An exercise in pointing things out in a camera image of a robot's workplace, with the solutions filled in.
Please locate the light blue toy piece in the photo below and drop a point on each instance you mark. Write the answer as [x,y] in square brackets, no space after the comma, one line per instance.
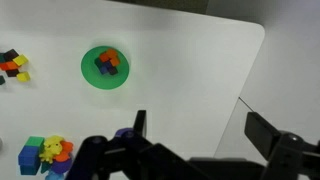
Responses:
[54,175]

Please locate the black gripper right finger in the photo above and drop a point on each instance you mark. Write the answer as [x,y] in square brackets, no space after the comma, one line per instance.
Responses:
[263,133]

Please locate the yellow block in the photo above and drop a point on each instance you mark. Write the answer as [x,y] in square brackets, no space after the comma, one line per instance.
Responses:
[23,77]
[20,60]

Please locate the orange toy piece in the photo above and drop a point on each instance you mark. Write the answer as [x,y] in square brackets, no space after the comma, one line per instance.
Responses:
[66,148]

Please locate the dark brown block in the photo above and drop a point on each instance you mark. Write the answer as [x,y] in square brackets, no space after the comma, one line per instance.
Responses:
[10,54]
[12,72]
[113,70]

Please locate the red block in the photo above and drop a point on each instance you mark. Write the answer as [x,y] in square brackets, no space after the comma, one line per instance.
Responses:
[3,66]

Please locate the purple toy ball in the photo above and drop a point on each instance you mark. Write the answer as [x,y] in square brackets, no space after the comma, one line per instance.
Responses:
[61,166]

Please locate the small purple toy piece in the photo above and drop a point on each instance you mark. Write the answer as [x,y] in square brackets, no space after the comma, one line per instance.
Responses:
[121,132]

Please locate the dark green block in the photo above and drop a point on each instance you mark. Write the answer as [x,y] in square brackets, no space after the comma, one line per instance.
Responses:
[1,80]
[98,63]

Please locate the orange block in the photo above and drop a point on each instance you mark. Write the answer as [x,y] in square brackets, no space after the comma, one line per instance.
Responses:
[115,61]
[12,65]
[104,57]
[111,53]

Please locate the large green block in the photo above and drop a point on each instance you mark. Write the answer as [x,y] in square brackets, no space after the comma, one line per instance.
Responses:
[35,141]

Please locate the large teal block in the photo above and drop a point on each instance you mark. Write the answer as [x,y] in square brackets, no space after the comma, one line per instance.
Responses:
[29,170]

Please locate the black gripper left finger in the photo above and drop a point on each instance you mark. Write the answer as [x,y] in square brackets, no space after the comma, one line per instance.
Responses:
[140,156]

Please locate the large blue block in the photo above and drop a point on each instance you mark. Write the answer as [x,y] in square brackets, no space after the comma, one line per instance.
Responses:
[29,156]

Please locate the yellow toy figure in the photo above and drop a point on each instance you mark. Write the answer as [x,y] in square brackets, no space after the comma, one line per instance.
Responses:
[51,148]

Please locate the dark teal block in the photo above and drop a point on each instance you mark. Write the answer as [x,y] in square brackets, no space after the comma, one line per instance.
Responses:
[1,57]

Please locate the green bowl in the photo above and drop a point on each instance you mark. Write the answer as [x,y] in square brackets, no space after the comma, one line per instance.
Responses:
[105,78]

